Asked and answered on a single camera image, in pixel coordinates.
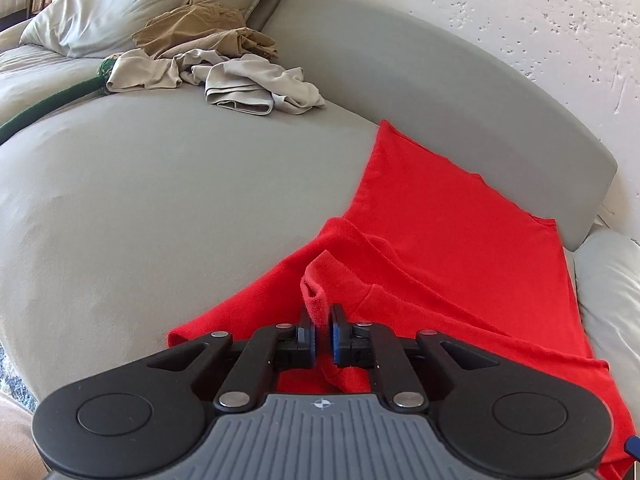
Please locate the dark green cloth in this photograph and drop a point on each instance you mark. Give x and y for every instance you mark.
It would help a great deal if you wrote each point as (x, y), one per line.
(55, 100)

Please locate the person's leg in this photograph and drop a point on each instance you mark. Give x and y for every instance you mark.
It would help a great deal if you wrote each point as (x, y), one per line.
(17, 440)

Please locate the light grey pillow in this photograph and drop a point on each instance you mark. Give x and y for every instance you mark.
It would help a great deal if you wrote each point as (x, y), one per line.
(115, 5)

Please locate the grey sofa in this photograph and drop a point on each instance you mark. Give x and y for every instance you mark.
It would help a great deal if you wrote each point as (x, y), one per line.
(175, 185)

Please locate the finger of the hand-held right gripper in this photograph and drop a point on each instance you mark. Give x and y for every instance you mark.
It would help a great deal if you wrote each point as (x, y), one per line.
(633, 447)

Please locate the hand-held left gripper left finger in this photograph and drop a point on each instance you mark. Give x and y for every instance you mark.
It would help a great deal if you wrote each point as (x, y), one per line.
(310, 347)

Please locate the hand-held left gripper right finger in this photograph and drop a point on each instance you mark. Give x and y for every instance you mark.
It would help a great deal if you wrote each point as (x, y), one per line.
(334, 345)

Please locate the tan garment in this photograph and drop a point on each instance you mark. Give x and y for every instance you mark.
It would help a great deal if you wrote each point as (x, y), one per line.
(200, 25)

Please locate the red shirt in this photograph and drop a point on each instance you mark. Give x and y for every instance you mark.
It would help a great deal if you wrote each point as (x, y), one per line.
(450, 220)

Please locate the blue patterned rug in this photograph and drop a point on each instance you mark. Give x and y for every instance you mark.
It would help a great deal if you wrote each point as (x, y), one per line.
(15, 380)

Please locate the beige garment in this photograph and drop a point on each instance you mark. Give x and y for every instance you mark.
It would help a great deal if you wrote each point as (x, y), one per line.
(250, 82)

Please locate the pale grey cushion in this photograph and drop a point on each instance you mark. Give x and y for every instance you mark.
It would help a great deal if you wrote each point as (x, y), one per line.
(612, 290)

